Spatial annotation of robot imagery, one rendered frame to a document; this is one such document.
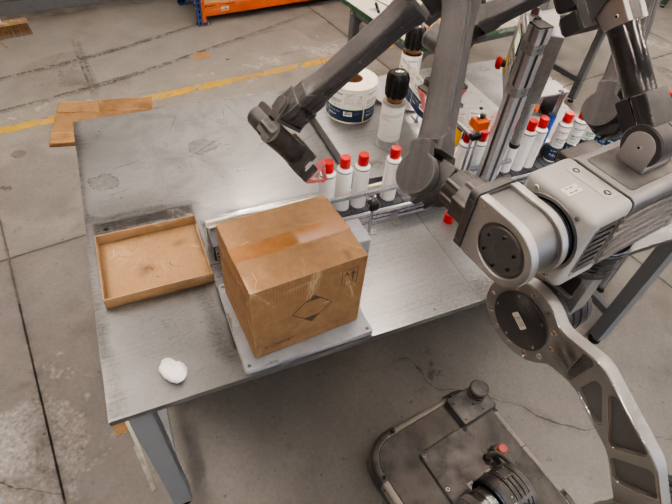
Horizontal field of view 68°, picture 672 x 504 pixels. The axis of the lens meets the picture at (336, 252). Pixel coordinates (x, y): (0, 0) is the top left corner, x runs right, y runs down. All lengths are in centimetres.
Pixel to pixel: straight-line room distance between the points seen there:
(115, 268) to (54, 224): 154
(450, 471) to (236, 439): 84
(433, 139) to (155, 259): 98
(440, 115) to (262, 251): 52
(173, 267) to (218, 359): 35
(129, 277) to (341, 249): 67
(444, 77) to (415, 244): 80
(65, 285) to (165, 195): 110
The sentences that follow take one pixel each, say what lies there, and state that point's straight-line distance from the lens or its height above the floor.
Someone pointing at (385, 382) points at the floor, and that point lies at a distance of 228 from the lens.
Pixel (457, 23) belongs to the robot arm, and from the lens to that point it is 99.
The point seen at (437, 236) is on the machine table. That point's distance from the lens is 169.
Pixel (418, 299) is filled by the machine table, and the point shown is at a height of 83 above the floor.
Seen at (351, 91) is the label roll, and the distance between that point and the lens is 198.
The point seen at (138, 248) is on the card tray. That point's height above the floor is 83.
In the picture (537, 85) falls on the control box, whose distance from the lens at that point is 153.
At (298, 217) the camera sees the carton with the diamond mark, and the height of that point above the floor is 112.
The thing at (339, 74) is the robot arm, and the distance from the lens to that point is 111.
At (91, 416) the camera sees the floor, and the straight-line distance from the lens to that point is 233.
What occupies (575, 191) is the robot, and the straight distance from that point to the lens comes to 83.
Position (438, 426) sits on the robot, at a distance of 197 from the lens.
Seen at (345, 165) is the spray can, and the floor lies 107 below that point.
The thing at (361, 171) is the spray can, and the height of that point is 104.
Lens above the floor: 198
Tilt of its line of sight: 47 degrees down
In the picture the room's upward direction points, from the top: 6 degrees clockwise
